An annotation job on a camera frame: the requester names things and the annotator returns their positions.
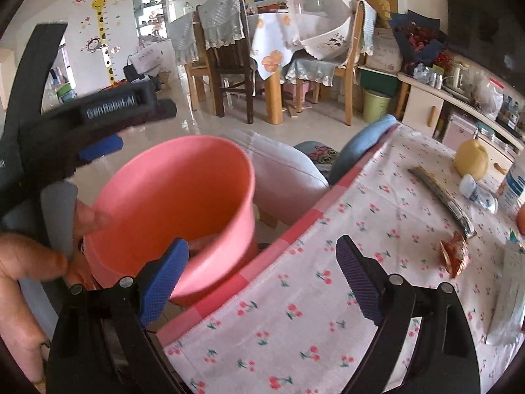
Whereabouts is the red snack wrapper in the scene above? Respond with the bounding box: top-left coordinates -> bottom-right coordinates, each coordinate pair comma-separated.
440,231 -> 472,278

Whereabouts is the owl print cushion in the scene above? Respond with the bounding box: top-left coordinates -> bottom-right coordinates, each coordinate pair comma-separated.
293,141 -> 341,173

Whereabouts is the person's left hand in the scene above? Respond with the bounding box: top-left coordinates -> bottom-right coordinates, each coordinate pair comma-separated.
0,201 -> 113,386

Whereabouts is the white orange print tablecloth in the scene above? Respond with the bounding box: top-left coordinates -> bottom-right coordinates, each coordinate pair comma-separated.
249,12 -> 304,80

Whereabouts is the dark wooden chair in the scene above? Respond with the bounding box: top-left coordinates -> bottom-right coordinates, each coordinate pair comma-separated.
197,0 -> 257,126

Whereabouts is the cherry print tablecloth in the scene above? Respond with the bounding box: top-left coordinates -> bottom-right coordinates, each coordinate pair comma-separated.
156,122 -> 525,394

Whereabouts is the clear plastic bag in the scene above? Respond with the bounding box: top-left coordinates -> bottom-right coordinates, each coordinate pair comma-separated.
472,76 -> 505,121

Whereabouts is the dark blue flower bouquet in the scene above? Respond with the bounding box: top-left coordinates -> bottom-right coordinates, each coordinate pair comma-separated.
389,11 -> 450,77

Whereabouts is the small yellow pear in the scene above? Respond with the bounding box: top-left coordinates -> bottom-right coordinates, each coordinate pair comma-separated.
454,139 -> 490,180

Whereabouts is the wooden chair with lace cover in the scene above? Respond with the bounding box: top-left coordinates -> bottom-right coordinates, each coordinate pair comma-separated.
285,0 -> 378,127

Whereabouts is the white mesh food cover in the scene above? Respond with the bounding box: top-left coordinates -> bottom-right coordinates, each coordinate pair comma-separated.
283,0 -> 357,61

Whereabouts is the crushed clear plastic bottle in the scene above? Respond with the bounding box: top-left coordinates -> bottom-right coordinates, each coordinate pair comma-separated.
458,173 -> 499,214

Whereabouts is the green bin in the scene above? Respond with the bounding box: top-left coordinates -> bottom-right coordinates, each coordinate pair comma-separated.
363,88 -> 392,124

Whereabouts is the light wooden chair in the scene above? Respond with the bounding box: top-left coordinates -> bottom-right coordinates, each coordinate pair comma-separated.
170,10 -> 210,111

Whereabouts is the white paper bag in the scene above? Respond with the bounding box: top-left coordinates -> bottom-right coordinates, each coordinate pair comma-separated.
131,45 -> 165,80

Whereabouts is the pink plastic bin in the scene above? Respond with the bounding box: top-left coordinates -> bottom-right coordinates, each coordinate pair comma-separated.
82,135 -> 259,308

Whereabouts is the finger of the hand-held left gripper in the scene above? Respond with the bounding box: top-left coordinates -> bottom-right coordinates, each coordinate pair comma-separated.
76,133 -> 124,163
157,99 -> 178,120

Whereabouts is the white electric kettle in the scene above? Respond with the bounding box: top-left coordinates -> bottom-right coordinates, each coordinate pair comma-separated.
445,61 -> 472,93

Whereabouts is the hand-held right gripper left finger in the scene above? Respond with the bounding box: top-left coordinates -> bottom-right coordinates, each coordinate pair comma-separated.
45,237 -> 190,394

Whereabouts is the white bottle with blue label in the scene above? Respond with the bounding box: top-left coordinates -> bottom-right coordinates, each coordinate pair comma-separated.
497,154 -> 525,216

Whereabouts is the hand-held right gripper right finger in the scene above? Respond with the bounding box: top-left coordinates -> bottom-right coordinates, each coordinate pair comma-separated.
335,235 -> 481,394

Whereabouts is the grey cushion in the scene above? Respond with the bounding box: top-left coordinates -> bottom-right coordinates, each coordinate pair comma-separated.
230,129 -> 329,226

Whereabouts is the dark wrapper strip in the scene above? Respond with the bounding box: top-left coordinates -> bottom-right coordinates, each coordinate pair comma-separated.
407,166 -> 476,239

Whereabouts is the giraffe wall sticker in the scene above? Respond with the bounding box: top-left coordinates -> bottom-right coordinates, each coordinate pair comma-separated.
88,0 -> 124,87

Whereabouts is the blue chair back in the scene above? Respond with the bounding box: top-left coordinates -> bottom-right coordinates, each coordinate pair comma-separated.
328,114 -> 398,185

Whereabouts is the silver white wrapper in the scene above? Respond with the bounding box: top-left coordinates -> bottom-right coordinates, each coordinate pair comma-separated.
486,238 -> 525,345

